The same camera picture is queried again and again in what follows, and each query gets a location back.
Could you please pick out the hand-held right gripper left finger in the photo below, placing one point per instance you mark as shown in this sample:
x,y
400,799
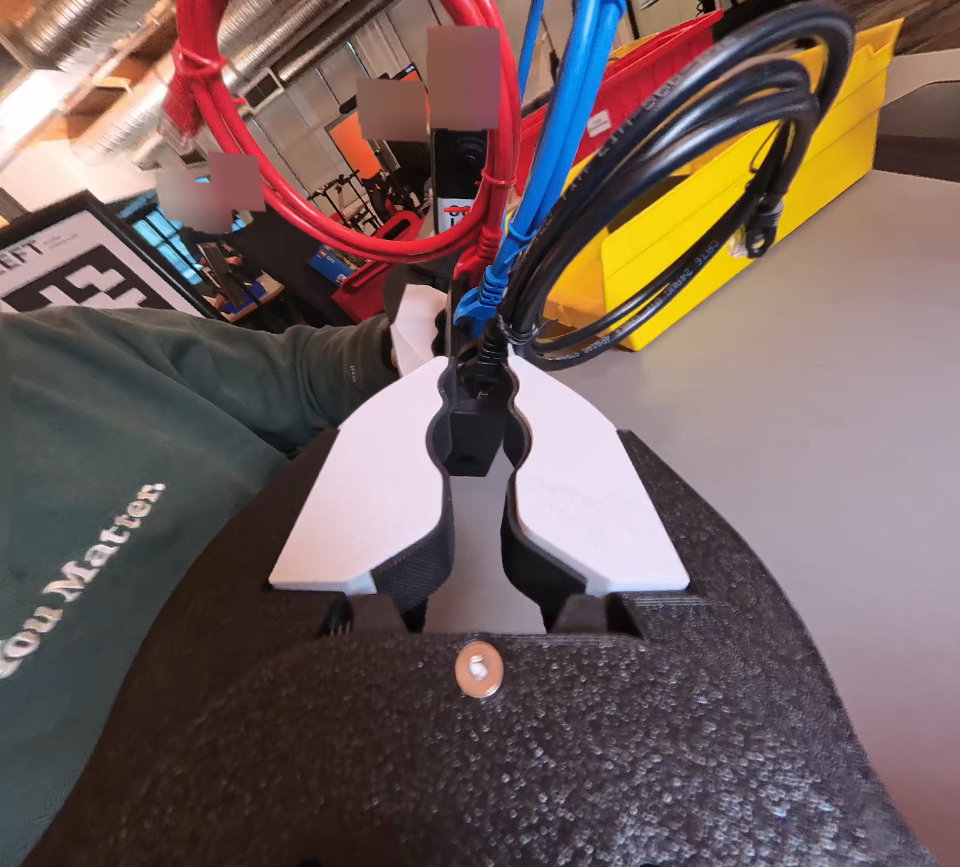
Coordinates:
x,y
360,499

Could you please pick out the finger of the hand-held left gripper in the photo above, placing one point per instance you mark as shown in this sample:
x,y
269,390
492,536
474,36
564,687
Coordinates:
x,y
416,327

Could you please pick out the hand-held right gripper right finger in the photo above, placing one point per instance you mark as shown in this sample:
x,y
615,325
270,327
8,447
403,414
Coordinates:
x,y
592,499

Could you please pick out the black network switch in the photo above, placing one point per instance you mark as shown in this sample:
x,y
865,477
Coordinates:
x,y
472,432

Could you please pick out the yellow plastic bin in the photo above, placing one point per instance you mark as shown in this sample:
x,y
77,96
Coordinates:
x,y
675,267

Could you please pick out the person's left forearm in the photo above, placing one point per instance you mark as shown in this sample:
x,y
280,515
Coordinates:
x,y
150,394

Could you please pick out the red plastic object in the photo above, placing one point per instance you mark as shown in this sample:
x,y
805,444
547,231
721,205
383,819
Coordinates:
x,y
375,274

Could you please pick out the orange screen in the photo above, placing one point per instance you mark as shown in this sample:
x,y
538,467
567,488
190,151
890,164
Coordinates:
x,y
343,143

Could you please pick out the red plastic bin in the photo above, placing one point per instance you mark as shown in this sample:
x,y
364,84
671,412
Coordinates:
x,y
652,79

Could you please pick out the black framed marker sign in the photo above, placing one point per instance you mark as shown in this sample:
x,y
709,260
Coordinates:
x,y
90,259

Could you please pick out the black table mat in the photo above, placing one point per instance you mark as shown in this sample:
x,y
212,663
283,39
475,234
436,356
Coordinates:
x,y
922,147

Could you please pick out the silver air duct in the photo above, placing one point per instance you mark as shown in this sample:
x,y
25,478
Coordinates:
x,y
315,4

